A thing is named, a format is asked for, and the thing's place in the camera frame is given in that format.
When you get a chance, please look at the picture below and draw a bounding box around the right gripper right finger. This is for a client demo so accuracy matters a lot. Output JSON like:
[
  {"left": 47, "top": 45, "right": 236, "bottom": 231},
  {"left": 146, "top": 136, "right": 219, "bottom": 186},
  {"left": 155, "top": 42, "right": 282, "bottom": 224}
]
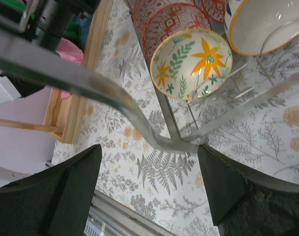
[{"left": 198, "top": 145, "right": 299, "bottom": 236}]

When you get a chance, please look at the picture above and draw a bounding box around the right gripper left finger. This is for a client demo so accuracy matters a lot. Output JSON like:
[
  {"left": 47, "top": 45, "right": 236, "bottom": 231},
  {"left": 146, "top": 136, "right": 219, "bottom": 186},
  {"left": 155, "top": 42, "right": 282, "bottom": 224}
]
[{"left": 0, "top": 144, "right": 102, "bottom": 236}]

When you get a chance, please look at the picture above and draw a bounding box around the orange flower patterned bowl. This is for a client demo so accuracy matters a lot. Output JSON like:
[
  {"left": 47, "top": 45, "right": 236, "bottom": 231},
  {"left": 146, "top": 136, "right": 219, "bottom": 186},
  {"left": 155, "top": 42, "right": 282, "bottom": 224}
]
[{"left": 150, "top": 29, "right": 233, "bottom": 101}]

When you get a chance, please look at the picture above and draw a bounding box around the cream bowl orange rim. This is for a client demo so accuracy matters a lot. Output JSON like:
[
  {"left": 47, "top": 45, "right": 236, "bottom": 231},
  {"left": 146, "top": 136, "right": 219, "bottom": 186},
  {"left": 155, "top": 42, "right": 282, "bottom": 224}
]
[{"left": 224, "top": 0, "right": 299, "bottom": 56}]

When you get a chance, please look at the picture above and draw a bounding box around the orange red patterned bowl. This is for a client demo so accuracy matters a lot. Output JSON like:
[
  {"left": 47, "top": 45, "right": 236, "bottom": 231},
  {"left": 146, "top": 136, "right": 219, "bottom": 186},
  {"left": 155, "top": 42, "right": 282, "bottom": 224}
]
[{"left": 201, "top": 0, "right": 228, "bottom": 23}]

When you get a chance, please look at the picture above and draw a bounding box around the red diamond patterned bowl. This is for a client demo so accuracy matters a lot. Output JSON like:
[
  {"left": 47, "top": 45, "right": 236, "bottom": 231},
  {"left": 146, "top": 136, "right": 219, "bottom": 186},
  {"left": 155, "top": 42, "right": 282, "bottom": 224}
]
[{"left": 142, "top": 3, "right": 212, "bottom": 60}]

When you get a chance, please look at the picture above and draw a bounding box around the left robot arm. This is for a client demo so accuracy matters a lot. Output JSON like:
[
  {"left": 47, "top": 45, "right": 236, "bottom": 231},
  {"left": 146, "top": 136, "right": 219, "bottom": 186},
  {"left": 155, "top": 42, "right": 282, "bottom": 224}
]
[{"left": 0, "top": 0, "right": 100, "bottom": 105}]

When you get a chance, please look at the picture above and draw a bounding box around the stainless steel dish rack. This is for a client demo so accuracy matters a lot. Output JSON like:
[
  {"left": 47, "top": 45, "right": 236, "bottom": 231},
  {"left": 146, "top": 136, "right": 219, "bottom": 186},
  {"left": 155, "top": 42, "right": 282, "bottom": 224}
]
[{"left": 0, "top": 0, "right": 299, "bottom": 157}]

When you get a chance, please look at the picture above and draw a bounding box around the pink cloth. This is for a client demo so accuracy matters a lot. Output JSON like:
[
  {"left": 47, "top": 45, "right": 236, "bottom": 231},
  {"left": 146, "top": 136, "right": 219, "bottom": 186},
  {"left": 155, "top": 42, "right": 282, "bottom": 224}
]
[{"left": 55, "top": 38, "right": 85, "bottom": 100}]

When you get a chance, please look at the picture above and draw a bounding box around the aluminium rail frame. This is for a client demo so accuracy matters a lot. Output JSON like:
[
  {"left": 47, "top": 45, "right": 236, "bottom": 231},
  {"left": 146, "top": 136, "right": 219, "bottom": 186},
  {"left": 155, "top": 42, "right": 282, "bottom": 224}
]
[{"left": 84, "top": 190, "right": 175, "bottom": 236}]

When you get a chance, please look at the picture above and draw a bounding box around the wooden clothes rack frame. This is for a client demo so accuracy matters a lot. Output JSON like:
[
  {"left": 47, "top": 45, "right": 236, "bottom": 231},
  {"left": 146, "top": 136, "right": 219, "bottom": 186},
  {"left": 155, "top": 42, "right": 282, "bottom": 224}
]
[{"left": 0, "top": 119, "right": 64, "bottom": 133}]

